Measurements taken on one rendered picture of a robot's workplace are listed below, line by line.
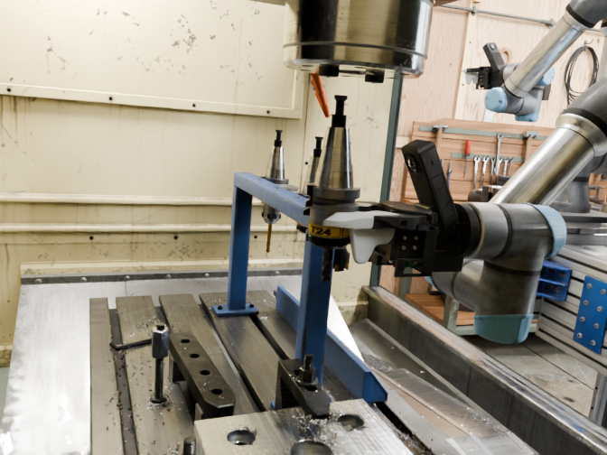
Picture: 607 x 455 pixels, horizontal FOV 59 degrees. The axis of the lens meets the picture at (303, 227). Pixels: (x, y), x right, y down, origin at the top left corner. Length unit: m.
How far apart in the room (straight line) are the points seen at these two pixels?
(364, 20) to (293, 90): 1.12
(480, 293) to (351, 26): 0.43
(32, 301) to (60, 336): 0.15
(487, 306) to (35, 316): 1.14
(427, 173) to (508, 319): 0.24
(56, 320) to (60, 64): 0.66
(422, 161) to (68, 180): 1.12
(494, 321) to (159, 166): 1.08
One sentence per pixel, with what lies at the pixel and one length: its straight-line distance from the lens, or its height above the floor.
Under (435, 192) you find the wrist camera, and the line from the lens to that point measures 0.67.
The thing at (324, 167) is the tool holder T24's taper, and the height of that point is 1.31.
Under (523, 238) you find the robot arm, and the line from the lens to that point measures 0.75.
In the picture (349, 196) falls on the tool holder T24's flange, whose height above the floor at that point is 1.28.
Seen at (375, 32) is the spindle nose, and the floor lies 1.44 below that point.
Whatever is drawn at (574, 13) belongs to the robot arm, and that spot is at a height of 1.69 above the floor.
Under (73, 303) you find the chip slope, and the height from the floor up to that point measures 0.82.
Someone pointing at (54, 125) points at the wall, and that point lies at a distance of 1.57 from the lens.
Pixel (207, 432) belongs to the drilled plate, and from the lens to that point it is 0.68.
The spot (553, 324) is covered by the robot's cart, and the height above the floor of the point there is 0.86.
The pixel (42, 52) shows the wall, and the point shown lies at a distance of 1.57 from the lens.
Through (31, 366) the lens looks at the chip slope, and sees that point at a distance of 1.45.
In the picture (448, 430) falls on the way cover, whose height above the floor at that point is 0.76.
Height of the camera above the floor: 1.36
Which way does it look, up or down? 12 degrees down
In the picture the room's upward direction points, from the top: 5 degrees clockwise
